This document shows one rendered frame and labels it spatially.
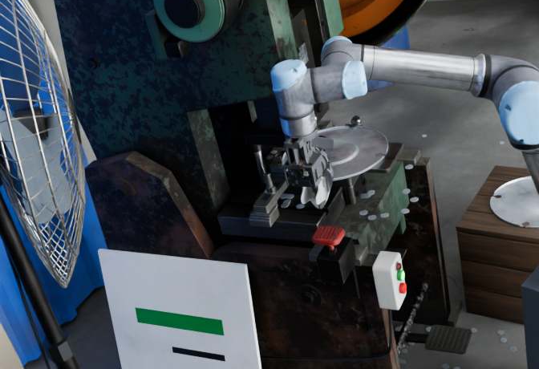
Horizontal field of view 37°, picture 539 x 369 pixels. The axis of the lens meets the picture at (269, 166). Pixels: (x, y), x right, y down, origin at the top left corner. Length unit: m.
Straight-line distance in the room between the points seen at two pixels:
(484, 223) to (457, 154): 1.12
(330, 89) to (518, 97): 0.38
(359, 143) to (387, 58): 0.48
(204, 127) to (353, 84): 0.61
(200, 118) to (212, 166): 0.14
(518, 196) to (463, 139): 1.13
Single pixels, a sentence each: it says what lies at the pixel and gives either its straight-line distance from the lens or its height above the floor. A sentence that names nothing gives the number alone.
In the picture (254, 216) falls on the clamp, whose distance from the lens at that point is 2.09.
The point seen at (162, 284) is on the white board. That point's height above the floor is 0.50.
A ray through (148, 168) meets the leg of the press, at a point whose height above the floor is 0.87.
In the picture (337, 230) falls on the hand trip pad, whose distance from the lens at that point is 1.90.
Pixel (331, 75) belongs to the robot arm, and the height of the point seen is 1.17.
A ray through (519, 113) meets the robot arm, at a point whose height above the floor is 1.04.
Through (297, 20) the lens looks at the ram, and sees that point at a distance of 2.07.
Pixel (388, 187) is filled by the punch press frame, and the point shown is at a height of 0.64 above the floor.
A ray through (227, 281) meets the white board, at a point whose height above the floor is 0.54.
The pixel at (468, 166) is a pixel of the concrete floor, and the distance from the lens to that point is 3.56.
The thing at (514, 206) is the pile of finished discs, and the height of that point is 0.35.
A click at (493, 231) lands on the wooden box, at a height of 0.35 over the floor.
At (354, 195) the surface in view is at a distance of 2.18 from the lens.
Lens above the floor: 1.82
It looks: 28 degrees down
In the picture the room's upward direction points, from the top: 14 degrees counter-clockwise
